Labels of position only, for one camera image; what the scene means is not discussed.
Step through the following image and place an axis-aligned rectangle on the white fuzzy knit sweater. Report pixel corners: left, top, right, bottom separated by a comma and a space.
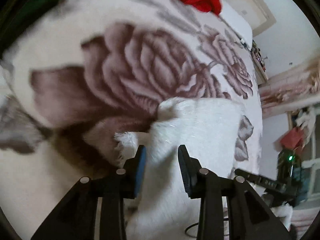
113, 97, 293, 240

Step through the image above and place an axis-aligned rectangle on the red bag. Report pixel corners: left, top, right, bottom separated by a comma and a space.
280, 127, 304, 150

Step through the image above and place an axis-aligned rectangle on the black cable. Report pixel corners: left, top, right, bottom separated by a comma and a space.
184, 217, 230, 238

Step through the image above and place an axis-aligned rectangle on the floral pink grey bedspread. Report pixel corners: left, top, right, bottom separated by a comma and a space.
1, 0, 263, 239

